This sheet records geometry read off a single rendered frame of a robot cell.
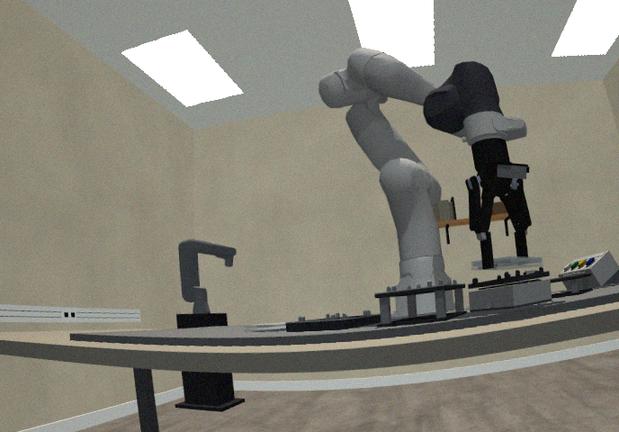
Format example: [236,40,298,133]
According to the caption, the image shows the white operator button panel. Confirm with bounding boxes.
[559,250,619,292]

